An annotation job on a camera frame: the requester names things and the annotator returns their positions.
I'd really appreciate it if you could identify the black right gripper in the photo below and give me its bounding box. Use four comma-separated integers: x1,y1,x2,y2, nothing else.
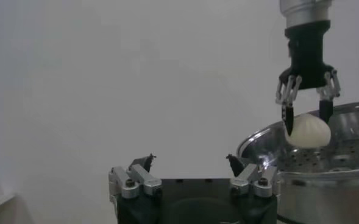
275,19,341,137

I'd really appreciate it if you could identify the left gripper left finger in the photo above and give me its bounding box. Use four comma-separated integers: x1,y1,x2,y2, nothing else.
108,153,163,200

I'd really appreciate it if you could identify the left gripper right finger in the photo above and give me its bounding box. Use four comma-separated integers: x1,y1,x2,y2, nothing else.
226,153,281,198

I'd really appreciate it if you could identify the white steamed baozi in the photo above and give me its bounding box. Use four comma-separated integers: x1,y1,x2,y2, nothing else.
285,113,332,149

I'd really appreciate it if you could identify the stainless steel steamer basket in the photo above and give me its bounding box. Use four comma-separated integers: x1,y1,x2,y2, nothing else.
236,100,359,224

